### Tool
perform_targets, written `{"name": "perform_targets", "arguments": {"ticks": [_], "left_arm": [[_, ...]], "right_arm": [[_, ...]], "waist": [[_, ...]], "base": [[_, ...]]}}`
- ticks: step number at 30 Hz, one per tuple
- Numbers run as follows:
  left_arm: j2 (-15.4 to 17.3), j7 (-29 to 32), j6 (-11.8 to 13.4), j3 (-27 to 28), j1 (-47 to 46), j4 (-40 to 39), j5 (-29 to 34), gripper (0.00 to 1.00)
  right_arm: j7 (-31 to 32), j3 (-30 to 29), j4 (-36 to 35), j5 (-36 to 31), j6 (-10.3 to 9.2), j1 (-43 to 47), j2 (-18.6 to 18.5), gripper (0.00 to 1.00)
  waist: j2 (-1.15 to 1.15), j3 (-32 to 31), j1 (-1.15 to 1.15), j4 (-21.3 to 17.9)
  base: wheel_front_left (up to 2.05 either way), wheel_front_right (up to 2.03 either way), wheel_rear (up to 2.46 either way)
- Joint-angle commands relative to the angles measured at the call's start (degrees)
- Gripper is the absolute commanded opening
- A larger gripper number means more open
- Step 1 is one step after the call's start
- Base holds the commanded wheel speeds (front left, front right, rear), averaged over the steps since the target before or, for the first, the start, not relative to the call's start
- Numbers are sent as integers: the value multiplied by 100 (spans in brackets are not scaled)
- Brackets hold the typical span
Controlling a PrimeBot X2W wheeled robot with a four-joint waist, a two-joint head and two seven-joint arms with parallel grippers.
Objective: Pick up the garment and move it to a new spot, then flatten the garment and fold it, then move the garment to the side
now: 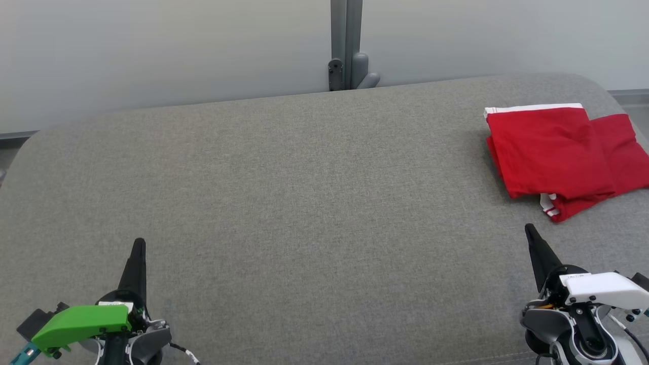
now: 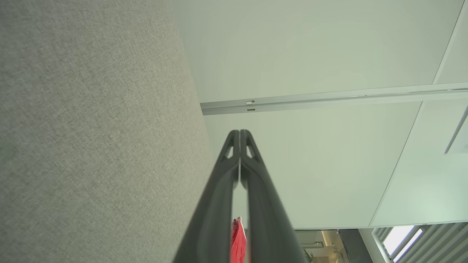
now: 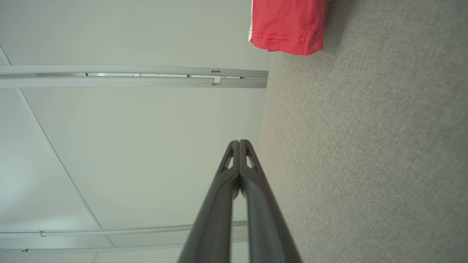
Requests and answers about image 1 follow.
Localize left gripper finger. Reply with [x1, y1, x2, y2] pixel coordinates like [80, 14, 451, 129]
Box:
[118, 238, 148, 304]

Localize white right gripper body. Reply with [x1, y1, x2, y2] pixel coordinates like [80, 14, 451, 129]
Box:
[540, 266, 649, 311]

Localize red basketball jersey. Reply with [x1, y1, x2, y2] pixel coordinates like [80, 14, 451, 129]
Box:
[540, 113, 649, 223]

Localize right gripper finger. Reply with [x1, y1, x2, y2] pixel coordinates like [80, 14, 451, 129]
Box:
[525, 224, 563, 292]

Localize grey fabric sofa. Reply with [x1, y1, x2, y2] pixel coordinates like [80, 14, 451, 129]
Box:
[0, 74, 649, 365]

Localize grey metal post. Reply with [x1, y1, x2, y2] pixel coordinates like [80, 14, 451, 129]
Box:
[328, 0, 381, 92]

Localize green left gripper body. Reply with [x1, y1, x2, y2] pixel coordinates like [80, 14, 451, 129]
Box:
[31, 302, 153, 358]

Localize red shorts white trim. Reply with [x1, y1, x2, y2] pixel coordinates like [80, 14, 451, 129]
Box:
[484, 104, 617, 199]

